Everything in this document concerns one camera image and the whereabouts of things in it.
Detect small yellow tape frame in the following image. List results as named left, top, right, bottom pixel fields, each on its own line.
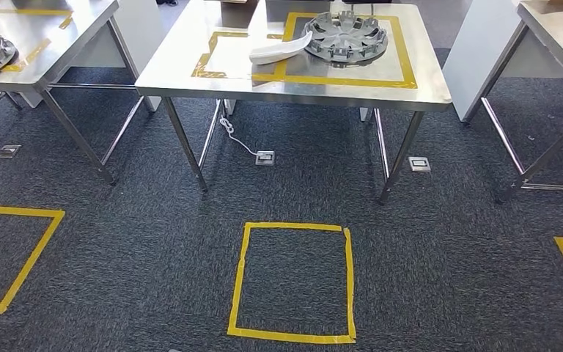
left=191, top=31, right=285, bottom=80

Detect white curved plastic part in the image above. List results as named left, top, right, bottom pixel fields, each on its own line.
left=248, top=29, right=314, bottom=67

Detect white cable to socket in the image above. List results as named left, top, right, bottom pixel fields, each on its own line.
left=218, top=113, right=262, bottom=158

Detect large yellow tape frame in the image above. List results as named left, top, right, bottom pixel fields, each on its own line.
left=251, top=11, right=419, bottom=90

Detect yellow tape on table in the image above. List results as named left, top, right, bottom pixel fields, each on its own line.
left=0, top=7, right=74, bottom=74

